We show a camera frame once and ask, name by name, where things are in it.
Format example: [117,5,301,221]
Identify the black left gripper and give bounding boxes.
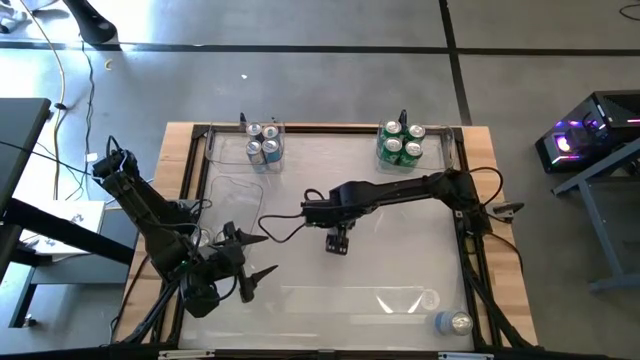
[202,221,280,304]

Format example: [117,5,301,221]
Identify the white label strip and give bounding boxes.
[158,349,216,360]
[438,351,495,360]

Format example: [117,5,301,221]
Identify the white box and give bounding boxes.
[18,198,107,257]

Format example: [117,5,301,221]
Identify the black desk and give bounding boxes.
[0,97,137,330]

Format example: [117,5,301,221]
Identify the blue grey metal table stand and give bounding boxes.
[552,137,640,294]

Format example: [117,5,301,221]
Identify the black curved stand foot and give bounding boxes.
[62,0,120,45]

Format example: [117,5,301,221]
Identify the black computer case RGB lights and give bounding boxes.
[534,89,640,175]

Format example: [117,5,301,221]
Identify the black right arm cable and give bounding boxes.
[257,187,329,245]

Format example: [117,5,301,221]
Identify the black metal table frame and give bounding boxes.
[112,122,539,360]

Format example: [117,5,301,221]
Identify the black grey mount bracket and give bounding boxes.
[491,200,526,222]

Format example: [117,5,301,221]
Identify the thin black cable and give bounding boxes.
[0,141,101,176]

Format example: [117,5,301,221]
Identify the black floor cable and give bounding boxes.
[79,39,97,201]

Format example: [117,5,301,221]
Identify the yellow cable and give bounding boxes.
[19,0,67,201]

